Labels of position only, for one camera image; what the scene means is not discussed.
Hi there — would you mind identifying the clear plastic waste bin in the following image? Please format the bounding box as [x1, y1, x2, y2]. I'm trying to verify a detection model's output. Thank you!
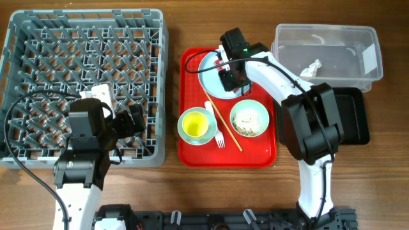
[271, 24, 383, 92]

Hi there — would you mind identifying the large light blue plate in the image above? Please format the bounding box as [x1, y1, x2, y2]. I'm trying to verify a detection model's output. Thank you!
[198, 52, 242, 100]

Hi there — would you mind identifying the red plastic tray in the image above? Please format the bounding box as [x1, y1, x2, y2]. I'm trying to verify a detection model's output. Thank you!
[178, 47, 277, 168]

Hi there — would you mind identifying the wooden chopstick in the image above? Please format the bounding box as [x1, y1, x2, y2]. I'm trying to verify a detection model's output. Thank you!
[203, 90, 243, 152]

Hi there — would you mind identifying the rice food waste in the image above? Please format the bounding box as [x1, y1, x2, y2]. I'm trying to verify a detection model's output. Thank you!
[233, 109, 262, 136]

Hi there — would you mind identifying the red snack wrapper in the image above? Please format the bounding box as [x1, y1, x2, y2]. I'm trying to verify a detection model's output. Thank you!
[213, 59, 230, 72]

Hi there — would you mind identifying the yellow cup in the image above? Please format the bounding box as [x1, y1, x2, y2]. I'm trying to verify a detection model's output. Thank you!
[182, 111, 209, 139]

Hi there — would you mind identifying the small light blue saucer bowl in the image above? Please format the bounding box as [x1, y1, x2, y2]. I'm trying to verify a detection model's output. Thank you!
[177, 107, 217, 146]

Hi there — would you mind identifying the white plastic fork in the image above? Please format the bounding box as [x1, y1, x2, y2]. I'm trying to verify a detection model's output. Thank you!
[204, 101, 225, 148]

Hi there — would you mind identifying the light green rice bowl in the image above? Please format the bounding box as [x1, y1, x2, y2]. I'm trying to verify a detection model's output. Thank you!
[229, 99, 270, 137]

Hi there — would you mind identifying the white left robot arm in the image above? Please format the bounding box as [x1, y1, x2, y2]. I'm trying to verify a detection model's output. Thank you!
[53, 98, 146, 229]

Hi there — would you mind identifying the white paper napkin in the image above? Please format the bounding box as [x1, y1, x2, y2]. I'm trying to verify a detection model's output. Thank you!
[300, 59, 322, 77]

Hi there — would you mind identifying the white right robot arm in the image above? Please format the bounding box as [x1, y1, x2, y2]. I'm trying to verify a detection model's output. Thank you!
[218, 28, 344, 224]

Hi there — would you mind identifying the grey dishwasher rack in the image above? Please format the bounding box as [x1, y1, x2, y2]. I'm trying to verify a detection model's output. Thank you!
[1, 9, 169, 169]

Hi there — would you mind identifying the black waste tray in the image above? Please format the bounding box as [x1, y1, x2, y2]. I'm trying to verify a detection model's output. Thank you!
[275, 87, 371, 146]

